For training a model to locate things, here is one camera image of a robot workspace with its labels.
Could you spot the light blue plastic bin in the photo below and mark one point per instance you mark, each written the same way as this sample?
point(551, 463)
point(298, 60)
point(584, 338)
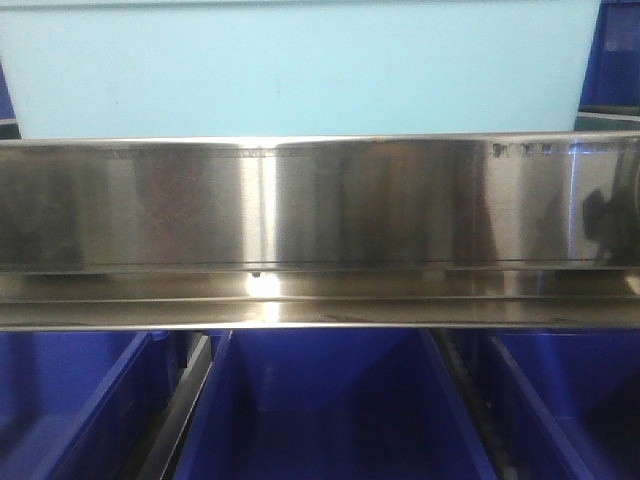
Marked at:
point(250, 68)

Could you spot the blue bin lower middle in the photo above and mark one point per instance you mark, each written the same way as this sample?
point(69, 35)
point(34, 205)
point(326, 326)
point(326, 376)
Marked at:
point(330, 404)

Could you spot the blue bin lower left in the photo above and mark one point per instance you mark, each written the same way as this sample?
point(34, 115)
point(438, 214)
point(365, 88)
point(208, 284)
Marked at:
point(73, 404)

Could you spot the blue bin lower right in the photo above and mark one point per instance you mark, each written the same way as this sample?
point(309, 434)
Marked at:
point(566, 405)

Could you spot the blue bin upper right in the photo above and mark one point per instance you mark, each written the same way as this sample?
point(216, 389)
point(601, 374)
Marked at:
point(612, 75)

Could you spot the blue bin upper left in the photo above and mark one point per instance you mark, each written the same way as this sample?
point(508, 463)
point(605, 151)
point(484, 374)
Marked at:
point(6, 108)

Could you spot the stainless steel shelf rail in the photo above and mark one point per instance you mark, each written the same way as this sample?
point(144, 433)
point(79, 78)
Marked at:
point(481, 230)

